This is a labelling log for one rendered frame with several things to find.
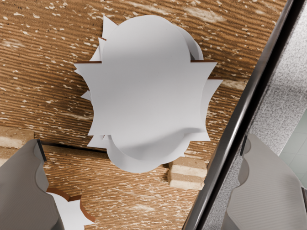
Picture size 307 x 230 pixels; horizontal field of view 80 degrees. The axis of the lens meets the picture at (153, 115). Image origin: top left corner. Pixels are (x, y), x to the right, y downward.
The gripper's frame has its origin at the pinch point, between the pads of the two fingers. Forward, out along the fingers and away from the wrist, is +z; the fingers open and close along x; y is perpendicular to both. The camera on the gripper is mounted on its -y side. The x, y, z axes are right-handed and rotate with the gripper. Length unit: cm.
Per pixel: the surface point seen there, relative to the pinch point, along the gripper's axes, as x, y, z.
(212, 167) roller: 12.1, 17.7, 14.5
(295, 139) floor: 118, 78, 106
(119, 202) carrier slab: -5.5, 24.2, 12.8
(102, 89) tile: -3.7, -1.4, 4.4
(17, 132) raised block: -18.3, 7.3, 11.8
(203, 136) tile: 6.4, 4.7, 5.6
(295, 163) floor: 127, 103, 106
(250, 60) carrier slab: 13.7, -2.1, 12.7
